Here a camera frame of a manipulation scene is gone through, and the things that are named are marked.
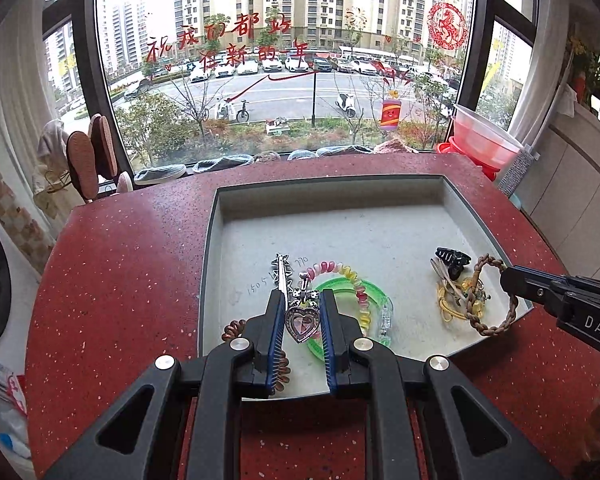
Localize red plastic bucket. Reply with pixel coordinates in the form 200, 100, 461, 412
436, 135, 501, 181

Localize firecracker window sticker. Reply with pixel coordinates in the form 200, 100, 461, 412
380, 89, 403, 133

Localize pink heart pendant charm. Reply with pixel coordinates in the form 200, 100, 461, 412
284, 270, 323, 345

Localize brown braided bracelet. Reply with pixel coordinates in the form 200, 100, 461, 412
462, 253, 520, 337

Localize grey speckled board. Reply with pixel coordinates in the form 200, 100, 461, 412
497, 150, 533, 196

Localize green potted plant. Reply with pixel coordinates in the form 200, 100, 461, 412
570, 35, 600, 111

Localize black claw hair clip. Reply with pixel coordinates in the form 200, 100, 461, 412
434, 246, 473, 278

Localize white curtain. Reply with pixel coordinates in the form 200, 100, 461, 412
0, 15, 81, 161

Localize white cabinet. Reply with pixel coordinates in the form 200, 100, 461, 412
515, 105, 600, 281

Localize beige towel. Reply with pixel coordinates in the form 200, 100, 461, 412
37, 119, 68, 171

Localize pink yellow spiral hair tie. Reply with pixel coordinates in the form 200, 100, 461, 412
306, 260, 376, 336

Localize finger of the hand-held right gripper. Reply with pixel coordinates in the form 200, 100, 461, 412
512, 265, 581, 286
500, 266, 571, 313

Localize pink fuzzy slipper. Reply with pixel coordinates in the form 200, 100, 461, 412
372, 138, 421, 155

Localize brown spiral hair tie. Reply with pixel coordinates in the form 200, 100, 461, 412
221, 319, 291, 392

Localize silver star hair clip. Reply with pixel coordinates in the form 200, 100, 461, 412
270, 253, 293, 311

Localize grey rectangular tray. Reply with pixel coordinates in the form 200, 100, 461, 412
196, 174, 533, 402

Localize brown sole slipper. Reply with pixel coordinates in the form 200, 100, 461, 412
89, 114, 118, 178
66, 131, 100, 201

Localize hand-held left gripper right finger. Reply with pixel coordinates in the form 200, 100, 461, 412
319, 288, 563, 480

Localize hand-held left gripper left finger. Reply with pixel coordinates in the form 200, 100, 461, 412
42, 287, 287, 480

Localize yellow sunflower hair tie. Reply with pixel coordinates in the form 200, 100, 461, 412
430, 257, 491, 323

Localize row of parked cars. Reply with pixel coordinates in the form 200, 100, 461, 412
122, 50, 461, 98

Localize red round paper-cut sticker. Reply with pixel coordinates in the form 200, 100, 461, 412
427, 2, 468, 51

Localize white plastic bag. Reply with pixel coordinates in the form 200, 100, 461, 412
0, 360, 33, 461

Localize green translucent bangle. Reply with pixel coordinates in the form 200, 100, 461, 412
314, 280, 395, 348

